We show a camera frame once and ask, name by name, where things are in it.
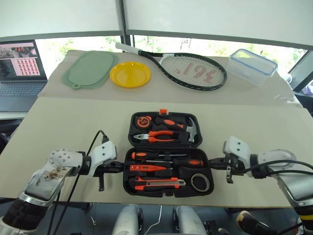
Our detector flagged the orange black claw hammer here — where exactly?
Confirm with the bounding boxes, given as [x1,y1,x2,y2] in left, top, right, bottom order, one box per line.
[154,117,199,143]

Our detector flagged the black shoe tan toe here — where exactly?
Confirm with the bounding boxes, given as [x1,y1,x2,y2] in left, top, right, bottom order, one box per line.
[235,210,277,235]

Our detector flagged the black open laptop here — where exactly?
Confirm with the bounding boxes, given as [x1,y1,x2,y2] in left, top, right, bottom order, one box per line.
[0,40,48,113]

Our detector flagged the thin white cable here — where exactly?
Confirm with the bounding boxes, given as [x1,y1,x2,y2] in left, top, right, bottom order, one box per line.
[146,205,163,235]

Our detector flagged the black loose cable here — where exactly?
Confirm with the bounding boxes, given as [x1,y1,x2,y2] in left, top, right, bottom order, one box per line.
[275,221,304,235]

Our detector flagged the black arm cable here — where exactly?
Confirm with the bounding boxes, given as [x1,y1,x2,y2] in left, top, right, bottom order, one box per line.
[240,159,313,178]
[46,129,109,235]

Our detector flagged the orange and black screwdriver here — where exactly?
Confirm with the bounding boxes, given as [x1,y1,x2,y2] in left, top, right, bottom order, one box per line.
[143,159,204,168]
[131,151,189,161]

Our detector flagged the small black device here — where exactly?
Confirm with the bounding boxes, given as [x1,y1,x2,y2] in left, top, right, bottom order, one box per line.
[203,220,221,235]

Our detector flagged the black tool case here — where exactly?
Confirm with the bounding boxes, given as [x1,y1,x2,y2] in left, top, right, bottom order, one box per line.
[122,108,215,199]

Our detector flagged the green silicone mat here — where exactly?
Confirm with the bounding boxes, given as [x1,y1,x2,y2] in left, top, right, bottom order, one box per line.
[61,49,120,91]

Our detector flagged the dark grey window frame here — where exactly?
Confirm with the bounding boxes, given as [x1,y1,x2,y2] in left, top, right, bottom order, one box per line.
[0,0,313,93]

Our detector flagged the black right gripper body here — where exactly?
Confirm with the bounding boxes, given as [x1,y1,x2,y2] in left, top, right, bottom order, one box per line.
[221,154,246,184]

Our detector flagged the silver rounded left leg cover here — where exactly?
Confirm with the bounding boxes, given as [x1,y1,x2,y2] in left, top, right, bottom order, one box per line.
[112,205,144,235]

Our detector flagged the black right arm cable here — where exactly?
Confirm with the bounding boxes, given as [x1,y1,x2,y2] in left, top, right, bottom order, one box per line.
[240,159,313,178]

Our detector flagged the silver rounded right leg cover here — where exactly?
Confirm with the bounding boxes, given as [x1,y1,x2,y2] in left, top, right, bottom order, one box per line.
[173,205,209,235]

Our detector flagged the black electrical tape roll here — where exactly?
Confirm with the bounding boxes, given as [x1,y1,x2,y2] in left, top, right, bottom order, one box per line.
[190,172,211,193]

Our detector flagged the beige table cover sheet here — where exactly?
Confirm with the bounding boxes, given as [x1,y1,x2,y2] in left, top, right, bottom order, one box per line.
[36,49,303,107]

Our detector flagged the yellow plastic plate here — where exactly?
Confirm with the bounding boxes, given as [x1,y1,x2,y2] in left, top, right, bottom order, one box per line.
[109,61,152,89]

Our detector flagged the silver rounded leg cover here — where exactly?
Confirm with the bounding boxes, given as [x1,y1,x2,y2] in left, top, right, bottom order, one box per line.
[173,205,209,235]
[112,205,144,235]

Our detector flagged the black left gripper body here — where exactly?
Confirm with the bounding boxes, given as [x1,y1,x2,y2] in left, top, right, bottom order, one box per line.
[93,161,113,192]

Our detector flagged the orange black utility knife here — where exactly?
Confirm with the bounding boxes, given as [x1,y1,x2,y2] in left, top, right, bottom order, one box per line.
[128,176,187,192]

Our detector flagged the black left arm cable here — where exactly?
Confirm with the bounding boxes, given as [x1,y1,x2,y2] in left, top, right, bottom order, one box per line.
[46,129,109,235]

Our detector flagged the white roller blind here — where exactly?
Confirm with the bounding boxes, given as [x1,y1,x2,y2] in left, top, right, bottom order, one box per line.
[123,0,313,45]
[0,0,124,38]

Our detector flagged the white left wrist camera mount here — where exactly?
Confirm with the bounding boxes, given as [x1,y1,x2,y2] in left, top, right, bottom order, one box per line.
[86,141,118,178]

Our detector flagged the black white tennis racket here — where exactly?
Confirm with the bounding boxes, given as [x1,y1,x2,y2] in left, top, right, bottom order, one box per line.
[115,42,228,92]

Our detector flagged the orange voltage tester pen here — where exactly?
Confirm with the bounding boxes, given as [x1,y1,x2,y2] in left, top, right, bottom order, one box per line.
[129,164,173,172]

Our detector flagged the orange black tape measure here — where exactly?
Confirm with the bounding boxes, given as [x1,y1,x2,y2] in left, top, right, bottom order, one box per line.
[136,116,153,129]

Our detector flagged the orange handled pliers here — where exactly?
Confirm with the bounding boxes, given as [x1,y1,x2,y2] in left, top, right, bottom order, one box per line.
[133,130,179,143]

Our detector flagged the clear container blue lid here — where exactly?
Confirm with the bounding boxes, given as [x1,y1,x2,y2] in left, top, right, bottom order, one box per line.
[228,48,279,87]

